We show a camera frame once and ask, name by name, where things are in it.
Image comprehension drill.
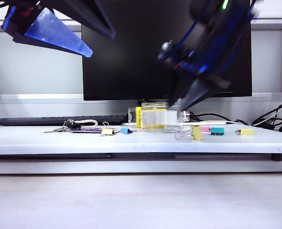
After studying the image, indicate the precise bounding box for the black keyboard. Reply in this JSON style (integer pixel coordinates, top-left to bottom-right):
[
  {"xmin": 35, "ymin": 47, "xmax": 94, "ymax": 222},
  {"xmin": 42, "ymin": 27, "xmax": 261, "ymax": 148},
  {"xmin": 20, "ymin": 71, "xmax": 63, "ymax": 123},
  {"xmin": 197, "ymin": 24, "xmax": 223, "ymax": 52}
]
[{"xmin": 0, "ymin": 115, "xmax": 128, "ymax": 126}]

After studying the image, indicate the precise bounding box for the black monitor cable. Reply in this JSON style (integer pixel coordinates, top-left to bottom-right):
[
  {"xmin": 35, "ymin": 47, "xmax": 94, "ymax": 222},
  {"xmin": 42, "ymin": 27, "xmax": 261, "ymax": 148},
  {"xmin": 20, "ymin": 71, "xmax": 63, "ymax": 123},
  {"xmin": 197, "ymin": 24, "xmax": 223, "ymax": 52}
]
[{"xmin": 192, "ymin": 113, "xmax": 249, "ymax": 125}]

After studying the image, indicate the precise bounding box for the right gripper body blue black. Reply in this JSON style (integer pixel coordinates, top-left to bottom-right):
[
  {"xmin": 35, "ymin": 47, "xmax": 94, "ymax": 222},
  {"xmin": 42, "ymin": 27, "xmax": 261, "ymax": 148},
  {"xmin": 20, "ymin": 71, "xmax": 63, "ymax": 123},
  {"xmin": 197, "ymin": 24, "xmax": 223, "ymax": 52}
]
[{"xmin": 157, "ymin": 51, "xmax": 231, "ymax": 90}]

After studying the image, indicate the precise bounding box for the clear bottle yellow label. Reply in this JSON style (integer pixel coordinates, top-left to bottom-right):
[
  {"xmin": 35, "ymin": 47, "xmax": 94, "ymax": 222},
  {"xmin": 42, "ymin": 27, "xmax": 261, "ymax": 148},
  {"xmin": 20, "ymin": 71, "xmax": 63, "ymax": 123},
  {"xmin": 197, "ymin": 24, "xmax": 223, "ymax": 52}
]
[{"xmin": 127, "ymin": 106, "xmax": 191, "ymax": 129}]

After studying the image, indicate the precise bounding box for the white rope lanyard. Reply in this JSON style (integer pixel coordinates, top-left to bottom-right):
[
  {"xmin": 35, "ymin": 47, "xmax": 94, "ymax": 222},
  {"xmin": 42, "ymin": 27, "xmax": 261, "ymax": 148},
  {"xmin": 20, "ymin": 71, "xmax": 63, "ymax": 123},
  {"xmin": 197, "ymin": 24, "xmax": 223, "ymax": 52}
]
[{"xmin": 73, "ymin": 119, "xmax": 99, "ymax": 128}]

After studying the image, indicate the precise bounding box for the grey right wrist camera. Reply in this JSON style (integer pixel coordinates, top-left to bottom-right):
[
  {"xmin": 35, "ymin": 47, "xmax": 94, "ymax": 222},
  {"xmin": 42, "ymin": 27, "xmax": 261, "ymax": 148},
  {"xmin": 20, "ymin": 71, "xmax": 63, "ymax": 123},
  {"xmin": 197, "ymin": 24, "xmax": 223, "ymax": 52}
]
[{"xmin": 160, "ymin": 41, "xmax": 175, "ymax": 55}]

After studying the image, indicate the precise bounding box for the purple orange key card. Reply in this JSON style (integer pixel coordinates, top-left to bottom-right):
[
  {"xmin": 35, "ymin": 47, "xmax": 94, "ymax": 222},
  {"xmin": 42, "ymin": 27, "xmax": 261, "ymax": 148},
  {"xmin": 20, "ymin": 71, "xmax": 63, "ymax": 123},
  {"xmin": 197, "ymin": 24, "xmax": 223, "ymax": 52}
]
[{"xmin": 69, "ymin": 127, "xmax": 121, "ymax": 134}]

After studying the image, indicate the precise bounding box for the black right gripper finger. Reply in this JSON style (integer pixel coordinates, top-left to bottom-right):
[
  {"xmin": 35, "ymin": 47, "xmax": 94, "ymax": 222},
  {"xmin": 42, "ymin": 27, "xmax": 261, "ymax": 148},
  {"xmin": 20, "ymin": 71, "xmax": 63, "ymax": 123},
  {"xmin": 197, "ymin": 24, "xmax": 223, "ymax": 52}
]
[
  {"xmin": 168, "ymin": 71, "xmax": 194, "ymax": 107},
  {"xmin": 181, "ymin": 78, "xmax": 213, "ymax": 110}
]

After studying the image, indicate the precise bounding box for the black key ring clasp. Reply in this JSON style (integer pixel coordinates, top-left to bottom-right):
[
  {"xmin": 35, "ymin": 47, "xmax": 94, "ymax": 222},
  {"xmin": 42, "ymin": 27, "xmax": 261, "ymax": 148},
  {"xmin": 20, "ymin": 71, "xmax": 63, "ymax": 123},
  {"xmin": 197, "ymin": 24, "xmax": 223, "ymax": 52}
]
[{"xmin": 62, "ymin": 118, "xmax": 81, "ymax": 129}]

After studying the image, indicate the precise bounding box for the white raised desk board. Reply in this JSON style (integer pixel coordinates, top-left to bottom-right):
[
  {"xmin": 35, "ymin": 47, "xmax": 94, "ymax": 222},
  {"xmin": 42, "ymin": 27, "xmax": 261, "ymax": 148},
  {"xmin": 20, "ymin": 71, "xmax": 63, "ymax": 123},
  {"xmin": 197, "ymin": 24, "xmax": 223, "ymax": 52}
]
[{"xmin": 0, "ymin": 125, "xmax": 282, "ymax": 155}]

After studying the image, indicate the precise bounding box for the black computer monitor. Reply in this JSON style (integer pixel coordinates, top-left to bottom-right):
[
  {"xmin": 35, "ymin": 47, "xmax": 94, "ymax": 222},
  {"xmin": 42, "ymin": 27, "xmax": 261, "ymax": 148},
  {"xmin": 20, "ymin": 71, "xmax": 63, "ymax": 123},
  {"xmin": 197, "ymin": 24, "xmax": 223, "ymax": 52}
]
[{"xmin": 81, "ymin": 0, "xmax": 252, "ymax": 101}]

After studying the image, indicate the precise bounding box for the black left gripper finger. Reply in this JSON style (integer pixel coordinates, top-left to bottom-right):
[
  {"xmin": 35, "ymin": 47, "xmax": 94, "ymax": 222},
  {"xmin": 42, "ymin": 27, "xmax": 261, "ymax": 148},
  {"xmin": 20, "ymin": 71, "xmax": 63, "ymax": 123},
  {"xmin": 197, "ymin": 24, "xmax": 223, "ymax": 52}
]
[
  {"xmin": 60, "ymin": 0, "xmax": 117, "ymax": 40},
  {"xmin": 12, "ymin": 7, "xmax": 94, "ymax": 58}
]

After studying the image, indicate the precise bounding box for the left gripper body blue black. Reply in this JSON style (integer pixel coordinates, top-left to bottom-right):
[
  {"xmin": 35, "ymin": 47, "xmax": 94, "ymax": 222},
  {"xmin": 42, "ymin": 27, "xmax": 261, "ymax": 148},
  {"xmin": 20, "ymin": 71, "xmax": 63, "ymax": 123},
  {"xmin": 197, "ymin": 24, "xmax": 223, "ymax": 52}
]
[{"xmin": 0, "ymin": 0, "xmax": 46, "ymax": 36}]

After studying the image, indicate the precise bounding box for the yellow binder clip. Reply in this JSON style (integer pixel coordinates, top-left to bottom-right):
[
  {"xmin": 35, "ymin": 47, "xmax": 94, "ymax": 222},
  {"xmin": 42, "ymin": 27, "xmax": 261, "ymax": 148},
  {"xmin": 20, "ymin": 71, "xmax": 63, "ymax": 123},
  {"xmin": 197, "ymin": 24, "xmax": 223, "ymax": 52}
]
[
  {"xmin": 174, "ymin": 125, "xmax": 203, "ymax": 141},
  {"xmin": 100, "ymin": 121, "xmax": 117, "ymax": 137},
  {"xmin": 235, "ymin": 128, "xmax": 255, "ymax": 136}
]

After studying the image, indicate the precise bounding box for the silver keys bunch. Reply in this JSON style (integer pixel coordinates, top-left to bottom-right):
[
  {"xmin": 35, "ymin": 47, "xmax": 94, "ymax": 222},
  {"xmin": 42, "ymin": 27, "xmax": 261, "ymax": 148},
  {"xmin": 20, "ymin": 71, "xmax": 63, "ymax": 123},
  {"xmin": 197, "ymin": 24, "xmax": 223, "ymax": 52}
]
[{"xmin": 42, "ymin": 127, "xmax": 71, "ymax": 134}]

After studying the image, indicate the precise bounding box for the clear plastic jar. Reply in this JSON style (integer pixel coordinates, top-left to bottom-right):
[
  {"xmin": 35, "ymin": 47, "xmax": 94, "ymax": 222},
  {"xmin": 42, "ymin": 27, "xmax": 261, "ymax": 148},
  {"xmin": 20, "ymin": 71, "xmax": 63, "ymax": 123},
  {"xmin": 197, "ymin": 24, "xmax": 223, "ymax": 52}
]
[{"xmin": 140, "ymin": 102, "xmax": 182, "ymax": 133}]

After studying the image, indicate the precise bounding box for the grey cubicle partition panel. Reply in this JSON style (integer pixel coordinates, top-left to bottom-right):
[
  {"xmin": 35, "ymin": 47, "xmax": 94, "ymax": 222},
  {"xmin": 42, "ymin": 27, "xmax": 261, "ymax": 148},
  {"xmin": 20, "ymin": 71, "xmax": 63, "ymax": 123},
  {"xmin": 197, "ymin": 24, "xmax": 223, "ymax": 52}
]
[{"xmin": 0, "ymin": 14, "xmax": 282, "ymax": 120}]

